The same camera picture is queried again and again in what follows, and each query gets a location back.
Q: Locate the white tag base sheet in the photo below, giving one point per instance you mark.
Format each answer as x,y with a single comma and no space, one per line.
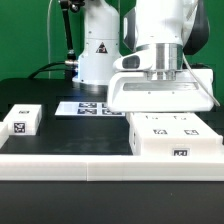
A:
85,109

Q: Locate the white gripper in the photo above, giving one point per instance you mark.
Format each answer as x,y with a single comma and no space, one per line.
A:
142,92

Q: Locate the white cabinet body box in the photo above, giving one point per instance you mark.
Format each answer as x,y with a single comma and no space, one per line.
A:
173,144

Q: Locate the white cabinet top block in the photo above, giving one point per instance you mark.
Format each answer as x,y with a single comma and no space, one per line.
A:
24,119

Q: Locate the white U-shaped fence frame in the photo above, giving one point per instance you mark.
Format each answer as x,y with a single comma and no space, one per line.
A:
89,150

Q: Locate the white cabinet door panel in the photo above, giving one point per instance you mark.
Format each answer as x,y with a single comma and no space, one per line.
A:
150,125
189,124

